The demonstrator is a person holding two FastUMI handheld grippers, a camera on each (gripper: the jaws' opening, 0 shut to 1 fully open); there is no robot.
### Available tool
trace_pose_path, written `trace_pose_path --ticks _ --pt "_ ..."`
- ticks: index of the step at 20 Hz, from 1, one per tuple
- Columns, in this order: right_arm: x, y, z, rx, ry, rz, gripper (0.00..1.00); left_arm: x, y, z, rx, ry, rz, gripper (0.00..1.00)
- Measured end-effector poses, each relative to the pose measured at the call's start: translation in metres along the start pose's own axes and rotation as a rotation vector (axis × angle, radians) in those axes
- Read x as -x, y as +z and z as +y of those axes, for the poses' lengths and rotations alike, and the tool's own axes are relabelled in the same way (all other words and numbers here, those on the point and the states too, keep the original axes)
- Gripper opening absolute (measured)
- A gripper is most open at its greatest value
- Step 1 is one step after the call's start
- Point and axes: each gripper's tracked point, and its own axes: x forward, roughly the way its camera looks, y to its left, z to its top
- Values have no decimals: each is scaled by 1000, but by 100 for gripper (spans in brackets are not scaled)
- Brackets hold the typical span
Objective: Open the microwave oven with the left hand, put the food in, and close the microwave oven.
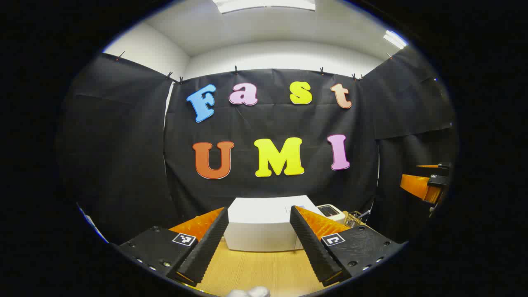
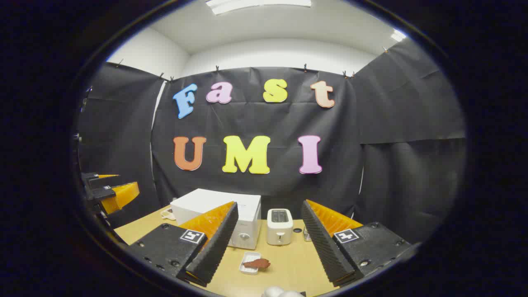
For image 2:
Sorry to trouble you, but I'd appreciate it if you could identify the white toaster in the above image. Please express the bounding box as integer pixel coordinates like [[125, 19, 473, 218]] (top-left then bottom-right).
[[266, 208, 294, 246]]

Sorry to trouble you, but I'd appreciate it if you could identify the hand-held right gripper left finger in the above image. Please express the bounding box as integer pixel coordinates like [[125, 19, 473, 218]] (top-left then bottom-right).
[[126, 201, 239, 288]]

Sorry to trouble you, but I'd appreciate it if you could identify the white rectangular tray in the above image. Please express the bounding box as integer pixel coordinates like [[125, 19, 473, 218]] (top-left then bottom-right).
[[239, 252, 262, 275]]

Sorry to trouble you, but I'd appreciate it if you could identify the brown chicken drumstick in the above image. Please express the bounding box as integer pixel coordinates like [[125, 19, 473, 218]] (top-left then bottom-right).
[[243, 258, 271, 270]]

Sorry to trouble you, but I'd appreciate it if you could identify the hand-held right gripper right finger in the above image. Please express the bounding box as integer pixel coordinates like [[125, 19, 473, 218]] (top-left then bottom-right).
[[300, 199, 417, 288]]

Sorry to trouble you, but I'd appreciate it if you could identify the white microwave oven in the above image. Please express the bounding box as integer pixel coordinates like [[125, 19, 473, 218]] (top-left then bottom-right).
[[170, 189, 262, 250]]

